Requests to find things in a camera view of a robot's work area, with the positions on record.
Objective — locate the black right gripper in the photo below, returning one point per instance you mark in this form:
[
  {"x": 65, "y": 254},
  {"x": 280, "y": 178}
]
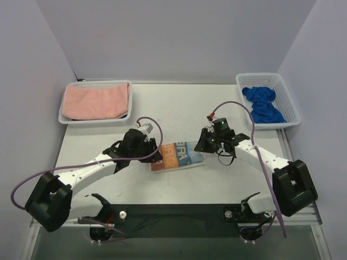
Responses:
[{"x": 204, "y": 141}]

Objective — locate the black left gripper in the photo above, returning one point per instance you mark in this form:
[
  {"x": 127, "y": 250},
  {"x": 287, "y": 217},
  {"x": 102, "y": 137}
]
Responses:
[{"x": 151, "y": 149}]

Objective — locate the orange patterned towel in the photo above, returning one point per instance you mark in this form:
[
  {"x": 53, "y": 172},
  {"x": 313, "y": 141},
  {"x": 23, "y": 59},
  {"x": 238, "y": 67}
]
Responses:
[{"x": 178, "y": 156}]

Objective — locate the blue towel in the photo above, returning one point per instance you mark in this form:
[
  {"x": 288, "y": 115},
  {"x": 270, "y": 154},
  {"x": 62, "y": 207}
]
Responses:
[{"x": 263, "y": 111}]

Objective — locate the pink towel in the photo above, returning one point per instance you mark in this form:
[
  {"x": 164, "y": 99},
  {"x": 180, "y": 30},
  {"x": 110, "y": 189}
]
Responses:
[{"x": 91, "y": 103}]

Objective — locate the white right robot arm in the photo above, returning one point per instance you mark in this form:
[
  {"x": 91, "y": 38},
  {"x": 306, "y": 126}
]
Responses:
[{"x": 291, "y": 187}]

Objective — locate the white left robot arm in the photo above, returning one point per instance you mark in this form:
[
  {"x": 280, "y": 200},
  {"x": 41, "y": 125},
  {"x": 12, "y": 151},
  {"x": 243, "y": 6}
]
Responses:
[{"x": 53, "y": 202}]

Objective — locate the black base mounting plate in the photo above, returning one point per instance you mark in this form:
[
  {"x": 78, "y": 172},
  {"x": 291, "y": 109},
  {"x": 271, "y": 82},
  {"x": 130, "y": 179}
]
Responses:
[{"x": 176, "y": 221}]

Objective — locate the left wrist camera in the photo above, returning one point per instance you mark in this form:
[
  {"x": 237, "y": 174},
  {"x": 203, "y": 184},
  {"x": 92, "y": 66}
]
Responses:
[{"x": 145, "y": 128}]

